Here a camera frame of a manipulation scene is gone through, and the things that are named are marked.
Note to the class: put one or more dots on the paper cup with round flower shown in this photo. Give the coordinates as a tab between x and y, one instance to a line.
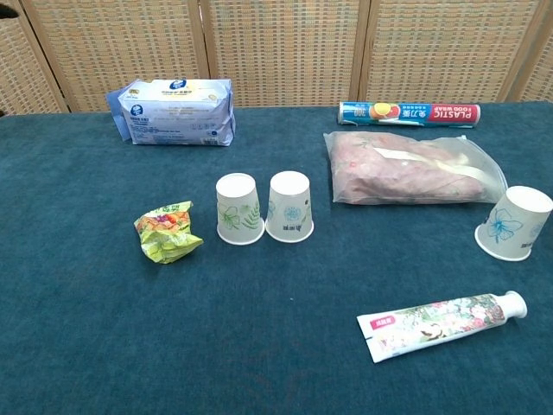
290	212

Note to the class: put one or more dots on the paper cup with blue flower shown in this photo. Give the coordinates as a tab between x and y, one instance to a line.
512	225

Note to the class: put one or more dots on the paper cup with green leaves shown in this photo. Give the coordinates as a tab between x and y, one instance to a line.
238	212

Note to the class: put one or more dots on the crumpled yellow-green snack wrapper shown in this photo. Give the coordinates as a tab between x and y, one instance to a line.
166	233

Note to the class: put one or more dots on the blue white tissue pack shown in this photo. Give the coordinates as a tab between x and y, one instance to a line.
177	114

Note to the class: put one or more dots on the zip bag with pink cloth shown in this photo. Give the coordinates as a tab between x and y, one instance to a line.
410	170

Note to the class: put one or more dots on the woven folding screen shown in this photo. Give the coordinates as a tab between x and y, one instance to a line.
276	47

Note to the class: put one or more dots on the plastic food wrap roll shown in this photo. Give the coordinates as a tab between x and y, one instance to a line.
410	114

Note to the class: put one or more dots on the floral toothpaste tube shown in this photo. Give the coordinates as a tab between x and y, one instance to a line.
432	324

